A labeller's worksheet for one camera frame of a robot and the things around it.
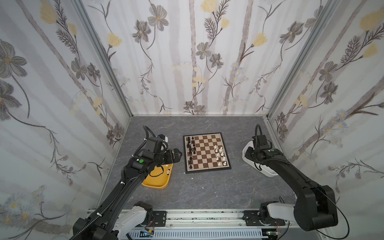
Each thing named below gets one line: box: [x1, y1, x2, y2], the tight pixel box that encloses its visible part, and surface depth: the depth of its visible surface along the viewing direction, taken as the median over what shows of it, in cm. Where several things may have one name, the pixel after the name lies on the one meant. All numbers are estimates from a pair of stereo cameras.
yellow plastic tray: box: [141, 163, 174, 190], surface depth 87 cm
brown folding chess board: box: [183, 132, 232, 174], surface depth 99 cm
